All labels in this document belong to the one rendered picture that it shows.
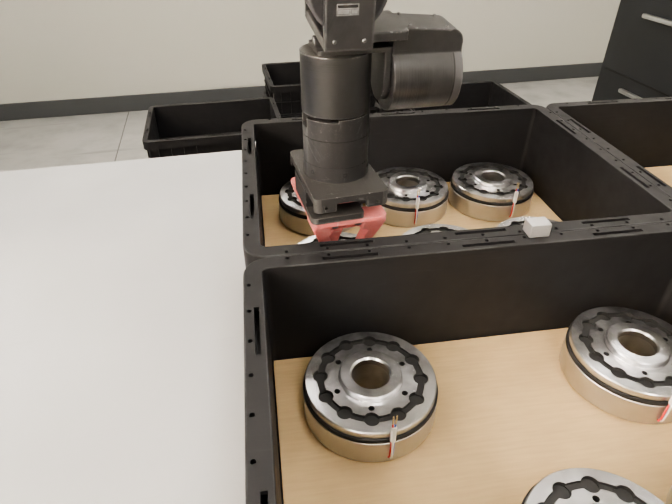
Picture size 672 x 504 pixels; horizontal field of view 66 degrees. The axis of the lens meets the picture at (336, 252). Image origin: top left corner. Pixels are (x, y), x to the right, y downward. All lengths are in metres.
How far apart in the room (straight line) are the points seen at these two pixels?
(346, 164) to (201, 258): 0.43
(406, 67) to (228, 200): 0.60
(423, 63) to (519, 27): 3.64
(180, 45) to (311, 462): 3.24
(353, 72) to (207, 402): 0.39
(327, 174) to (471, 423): 0.23
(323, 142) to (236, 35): 3.09
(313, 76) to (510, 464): 0.32
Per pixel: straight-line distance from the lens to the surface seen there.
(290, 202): 0.62
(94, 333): 0.74
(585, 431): 0.46
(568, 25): 4.28
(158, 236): 0.90
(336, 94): 0.42
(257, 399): 0.31
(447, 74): 0.44
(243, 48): 3.53
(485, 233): 0.46
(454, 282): 0.45
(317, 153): 0.44
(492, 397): 0.46
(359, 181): 0.45
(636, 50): 2.19
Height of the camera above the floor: 1.17
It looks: 35 degrees down
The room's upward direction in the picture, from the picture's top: straight up
